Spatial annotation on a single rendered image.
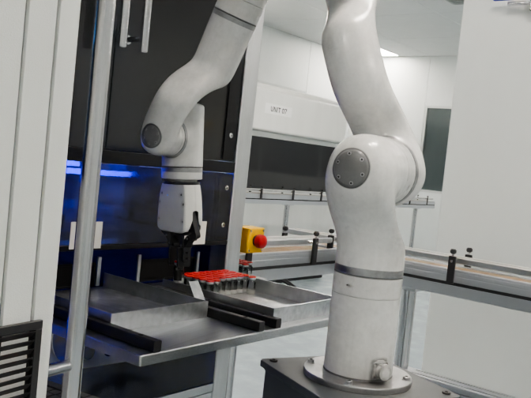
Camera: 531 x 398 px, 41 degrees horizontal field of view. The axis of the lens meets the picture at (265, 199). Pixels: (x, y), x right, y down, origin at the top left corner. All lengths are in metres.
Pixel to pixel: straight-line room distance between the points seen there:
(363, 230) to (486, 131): 1.90
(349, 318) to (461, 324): 1.90
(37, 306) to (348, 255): 0.54
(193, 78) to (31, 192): 0.60
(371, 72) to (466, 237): 1.88
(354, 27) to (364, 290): 0.45
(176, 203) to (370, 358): 0.50
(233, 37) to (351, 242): 0.47
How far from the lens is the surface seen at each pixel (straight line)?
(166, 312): 1.44
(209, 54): 1.41
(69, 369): 0.98
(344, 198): 1.16
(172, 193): 1.46
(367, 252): 1.20
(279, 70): 9.58
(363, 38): 1.26
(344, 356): 1.24
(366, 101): 1.25
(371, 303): 1.21
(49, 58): 0.87
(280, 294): 1.83
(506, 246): 3.00
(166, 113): 1.37
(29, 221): 0.86
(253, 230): 2.01
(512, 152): 3.00
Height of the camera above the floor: 1.22
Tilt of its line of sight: 3 degrees down
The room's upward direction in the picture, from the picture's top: 6 degrees clockwise
